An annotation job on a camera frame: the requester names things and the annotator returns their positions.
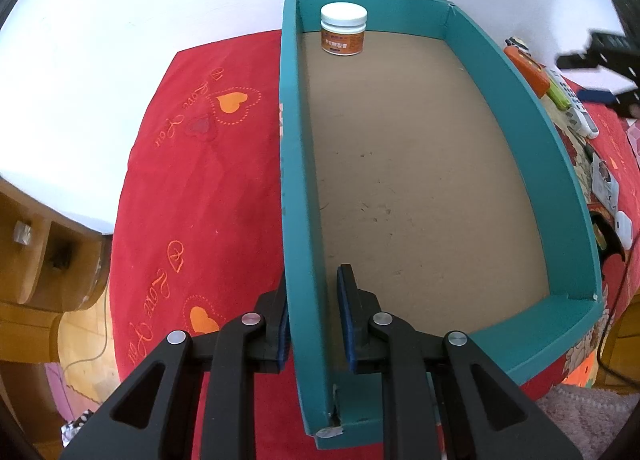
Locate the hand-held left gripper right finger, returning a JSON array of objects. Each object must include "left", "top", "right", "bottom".
[{"left": 336, "top": 263, "right": 585, "bottom": 460}]

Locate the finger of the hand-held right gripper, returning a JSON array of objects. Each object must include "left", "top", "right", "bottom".
[
  {"left": 580, "top": 89, "right": 640, "bottom": 117},
  {"left": 556, "top": 53, "right": 640, "bottom": 86}
]

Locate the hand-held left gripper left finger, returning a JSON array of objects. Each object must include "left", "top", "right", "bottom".
[{"left": 59, "top": 286, "right": 292, "bottom": 460}]

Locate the white remote control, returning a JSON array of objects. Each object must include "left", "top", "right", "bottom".
[{"left": 545, "top": 65, "right": 600, "bottom": 137}]

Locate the orange monkey digital clock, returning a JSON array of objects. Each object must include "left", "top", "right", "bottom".
[{"left": 504, "top": 38, "right": 551, "bottom": 97}]

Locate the teal cardboard box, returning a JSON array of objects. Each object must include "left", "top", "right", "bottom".
[{"left": 277, "top": 0, "right": 606, "bottom": 451}]

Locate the cartoon printed card holder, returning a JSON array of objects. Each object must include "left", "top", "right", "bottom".
[{"left": 591, "top": 155, "right": 622, "bottom": 211}]

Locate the white earbud case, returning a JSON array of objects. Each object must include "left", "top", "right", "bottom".
[{"left": 614, "top": 210, "right": 634, "bottom": 247}]

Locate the green lighter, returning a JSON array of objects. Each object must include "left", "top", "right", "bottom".
[{"left": 546, "top": 80, "right": 572, "bottom": 110}]

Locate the red printed blanket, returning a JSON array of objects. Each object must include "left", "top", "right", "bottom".
[{"left": 112, "top": 30, "right": 640, "bottom": 460}]

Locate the wooden nightstand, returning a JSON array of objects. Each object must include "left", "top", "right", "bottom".
[{"left": 0, "top": 175, "right": 113, "bottom": 366}]

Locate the white jar with orange label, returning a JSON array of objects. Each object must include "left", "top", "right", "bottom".
[{"left": 320, "top": 3, "right": 368, "bottom": 57}]

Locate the pink fluffy rug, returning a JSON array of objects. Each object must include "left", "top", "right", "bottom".
[{"left": 535, "top": 385, "right": 640, "bottom": 460}]

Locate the thin floor cable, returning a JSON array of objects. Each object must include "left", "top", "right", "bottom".
[{"left": 65, "top": 285, "right": 110, "bottom": 372}]

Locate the black cable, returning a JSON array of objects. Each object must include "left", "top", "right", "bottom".
[{"left": 596, "top": 240, "right": 640, "bottom": 387}]

